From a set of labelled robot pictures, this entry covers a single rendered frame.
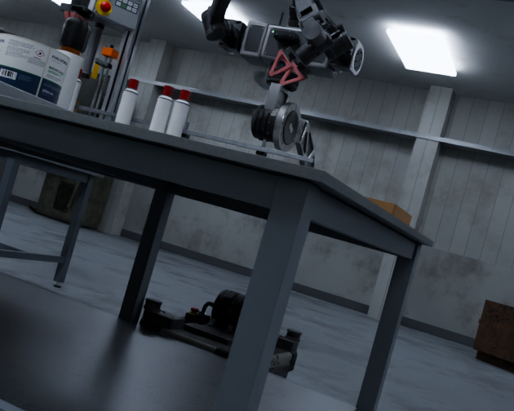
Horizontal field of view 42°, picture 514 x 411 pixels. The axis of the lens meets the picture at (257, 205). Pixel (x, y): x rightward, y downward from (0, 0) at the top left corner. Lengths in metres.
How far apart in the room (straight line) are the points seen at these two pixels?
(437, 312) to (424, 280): 0.44
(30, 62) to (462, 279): 7.80
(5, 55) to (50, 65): 0.12
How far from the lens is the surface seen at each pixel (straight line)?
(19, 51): 1.94
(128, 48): 2.62
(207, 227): 10.31
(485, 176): 9.34
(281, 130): 2.66
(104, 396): 1.72
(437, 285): 9.24
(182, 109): 2.26
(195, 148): 1.23
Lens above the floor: 0.71
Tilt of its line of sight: 2 degrees up
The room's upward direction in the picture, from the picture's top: 16 degrees clockwise
